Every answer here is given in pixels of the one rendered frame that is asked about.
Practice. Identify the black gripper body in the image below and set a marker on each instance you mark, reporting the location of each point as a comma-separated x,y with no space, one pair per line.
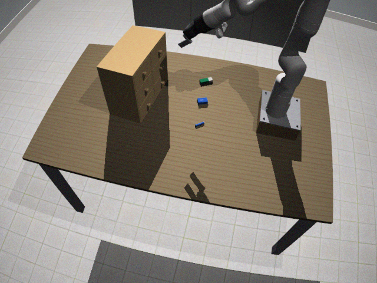
203,23

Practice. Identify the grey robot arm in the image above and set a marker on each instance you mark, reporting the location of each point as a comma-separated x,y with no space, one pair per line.
307,23

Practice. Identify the small wooden chest of drawers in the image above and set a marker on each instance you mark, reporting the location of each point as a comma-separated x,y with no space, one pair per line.
117,68

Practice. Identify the brown wooden drawer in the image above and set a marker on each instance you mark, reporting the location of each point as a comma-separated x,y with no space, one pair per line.
145,87
160,82
142,73
146,104
158,51
161,64

